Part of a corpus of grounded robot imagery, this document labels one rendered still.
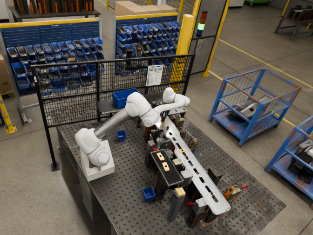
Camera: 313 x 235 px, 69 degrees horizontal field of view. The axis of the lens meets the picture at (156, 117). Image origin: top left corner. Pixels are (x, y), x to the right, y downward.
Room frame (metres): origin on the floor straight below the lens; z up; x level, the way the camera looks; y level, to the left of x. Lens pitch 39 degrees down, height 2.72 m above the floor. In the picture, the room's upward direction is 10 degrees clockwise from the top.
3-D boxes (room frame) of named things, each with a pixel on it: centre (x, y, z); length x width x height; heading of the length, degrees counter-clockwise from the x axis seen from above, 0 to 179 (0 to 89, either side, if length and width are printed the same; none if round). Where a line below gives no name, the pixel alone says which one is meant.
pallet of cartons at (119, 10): (5.65, 0.68, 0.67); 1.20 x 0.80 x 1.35; 134
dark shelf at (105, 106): (2.33, 0.31, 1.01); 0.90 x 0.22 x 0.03; 121
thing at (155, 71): (2.59, 0.12, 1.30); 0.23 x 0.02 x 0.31; 121
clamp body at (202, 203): (1.07, -0.49, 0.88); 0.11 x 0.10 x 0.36; 121
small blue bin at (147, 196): (1.26, -0.06, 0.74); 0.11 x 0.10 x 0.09; 31
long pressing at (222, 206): (1.65, -0.34, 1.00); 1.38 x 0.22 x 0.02; 31
